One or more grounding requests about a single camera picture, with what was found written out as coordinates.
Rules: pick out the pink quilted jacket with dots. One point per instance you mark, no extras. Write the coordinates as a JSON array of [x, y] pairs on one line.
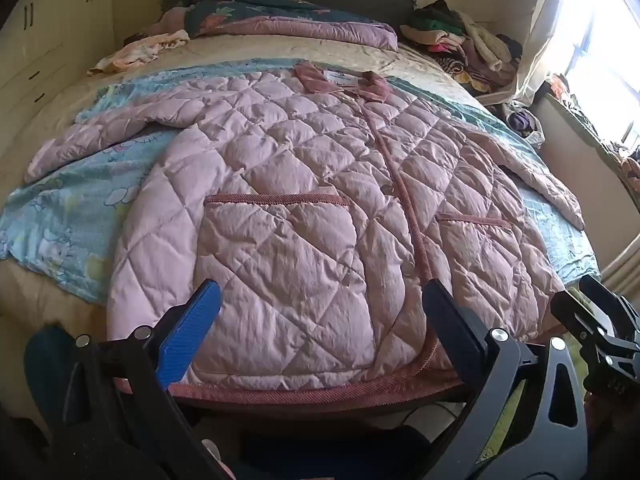
[[300, 210]]

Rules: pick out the person's dark clothing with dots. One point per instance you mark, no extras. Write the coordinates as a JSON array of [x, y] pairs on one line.
[[325, 455]]

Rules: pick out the pink and white towel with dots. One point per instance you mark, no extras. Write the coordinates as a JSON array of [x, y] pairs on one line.
[[145, 47]]

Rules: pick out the bag of clothes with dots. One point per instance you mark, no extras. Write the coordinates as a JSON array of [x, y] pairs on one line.
[[522, 122]]

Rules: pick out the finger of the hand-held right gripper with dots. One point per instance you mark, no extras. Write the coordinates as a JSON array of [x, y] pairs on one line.
[[575, 315], [607, 295]]

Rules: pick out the cream curtain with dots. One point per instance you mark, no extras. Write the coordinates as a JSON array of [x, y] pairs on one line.
[[545, 35]]

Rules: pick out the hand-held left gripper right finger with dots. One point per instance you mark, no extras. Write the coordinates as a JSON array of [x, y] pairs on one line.
[[450, 330]]

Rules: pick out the grey window ledge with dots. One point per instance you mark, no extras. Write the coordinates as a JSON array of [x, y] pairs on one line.
[[580, 125]]

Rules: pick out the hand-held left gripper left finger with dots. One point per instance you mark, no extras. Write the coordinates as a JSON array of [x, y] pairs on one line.
[[190, 327]]

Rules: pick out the dark floral quilt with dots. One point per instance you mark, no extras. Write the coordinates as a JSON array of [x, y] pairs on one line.
[[260, 12]]

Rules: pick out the pink fluffy cushion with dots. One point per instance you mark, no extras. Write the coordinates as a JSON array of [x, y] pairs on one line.
[[172, 20]]

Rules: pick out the window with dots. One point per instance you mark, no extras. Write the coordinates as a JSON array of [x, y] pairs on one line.
[[607, 50]]

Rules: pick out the light blue cartoon printed sheet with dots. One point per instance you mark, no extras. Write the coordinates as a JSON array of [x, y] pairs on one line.
[[65, 200]]

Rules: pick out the cream wardrobe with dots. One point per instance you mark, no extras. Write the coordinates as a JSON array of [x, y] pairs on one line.
[[55, 25]]

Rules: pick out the pile of clothes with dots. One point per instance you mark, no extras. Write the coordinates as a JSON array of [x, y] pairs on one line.
[[460, 40]]

